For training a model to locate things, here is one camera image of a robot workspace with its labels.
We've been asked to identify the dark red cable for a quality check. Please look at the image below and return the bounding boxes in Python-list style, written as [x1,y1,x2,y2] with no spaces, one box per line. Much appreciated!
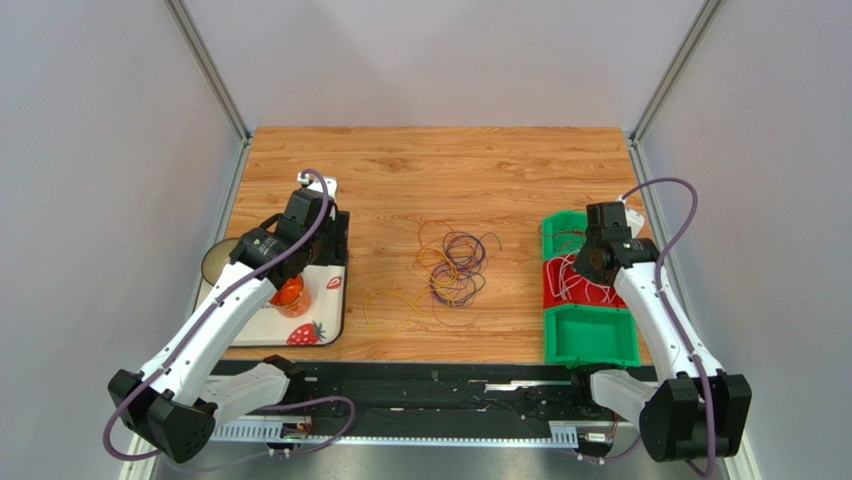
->
[540,226,590,258]

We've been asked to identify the white cable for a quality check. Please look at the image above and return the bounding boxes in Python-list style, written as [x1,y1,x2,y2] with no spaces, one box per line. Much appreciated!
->
[551,251,617,307]

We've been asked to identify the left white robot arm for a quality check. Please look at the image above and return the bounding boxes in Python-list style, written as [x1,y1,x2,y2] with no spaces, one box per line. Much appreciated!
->
[102,181,348,464]

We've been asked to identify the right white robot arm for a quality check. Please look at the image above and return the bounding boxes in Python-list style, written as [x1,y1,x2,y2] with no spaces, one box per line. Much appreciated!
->
[575,201,752,462]

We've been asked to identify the far green plastic bin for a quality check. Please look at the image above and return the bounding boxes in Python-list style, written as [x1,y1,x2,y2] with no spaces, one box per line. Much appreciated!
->
[539,210,587,260]

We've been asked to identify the green plastic bin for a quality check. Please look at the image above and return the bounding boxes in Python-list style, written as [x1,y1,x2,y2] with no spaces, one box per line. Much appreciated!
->
[539,210,587,260]
[543,304,641,368]

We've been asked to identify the red plastic bin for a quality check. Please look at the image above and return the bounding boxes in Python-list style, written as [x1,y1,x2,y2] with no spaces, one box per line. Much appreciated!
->
[542,255,626,309]

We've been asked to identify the orange glass mug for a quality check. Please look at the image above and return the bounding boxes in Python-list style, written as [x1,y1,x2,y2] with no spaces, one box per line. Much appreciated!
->
[269,275,312,318]

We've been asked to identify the strawberry pattern tray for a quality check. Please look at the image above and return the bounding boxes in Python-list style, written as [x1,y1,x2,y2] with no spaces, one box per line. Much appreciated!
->
[231,266,346,347]

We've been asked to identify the near green plastic bin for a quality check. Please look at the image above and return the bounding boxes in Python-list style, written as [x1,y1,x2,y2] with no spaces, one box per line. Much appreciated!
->
[543,304,641,368]

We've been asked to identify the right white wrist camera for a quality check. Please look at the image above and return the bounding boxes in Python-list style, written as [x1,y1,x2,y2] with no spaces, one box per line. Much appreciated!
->
[617,196,646,238]

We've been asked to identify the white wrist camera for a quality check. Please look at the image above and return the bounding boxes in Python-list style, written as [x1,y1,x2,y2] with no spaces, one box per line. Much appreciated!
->
[297,172,339,201]
[617,196,646,238]

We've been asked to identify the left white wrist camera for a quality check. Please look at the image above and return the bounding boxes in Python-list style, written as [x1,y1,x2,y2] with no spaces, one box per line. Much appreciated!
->
[297,172,339,201]

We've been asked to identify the orange cable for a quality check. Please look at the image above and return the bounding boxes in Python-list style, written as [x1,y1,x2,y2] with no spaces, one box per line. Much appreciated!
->
[415,219,467,281]

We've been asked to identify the right aluminium frame post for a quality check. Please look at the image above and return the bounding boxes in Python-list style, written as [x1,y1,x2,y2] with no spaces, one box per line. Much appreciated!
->
[629,0,726,147]

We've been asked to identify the aluminium frame post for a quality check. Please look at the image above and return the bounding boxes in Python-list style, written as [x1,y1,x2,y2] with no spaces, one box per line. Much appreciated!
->
[629,0,726,147]
[164,0,252,145]

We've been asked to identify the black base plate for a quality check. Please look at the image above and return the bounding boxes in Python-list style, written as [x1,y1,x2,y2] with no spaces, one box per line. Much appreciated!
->
[298,361,616,438]

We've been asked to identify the grey slotted cable duct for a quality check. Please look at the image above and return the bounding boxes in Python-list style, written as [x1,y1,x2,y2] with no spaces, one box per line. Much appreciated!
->
[210,417,580,449]

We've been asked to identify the left aluminium frame post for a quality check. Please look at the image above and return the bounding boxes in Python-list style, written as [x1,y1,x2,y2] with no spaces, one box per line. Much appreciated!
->
[164,0,252,145]

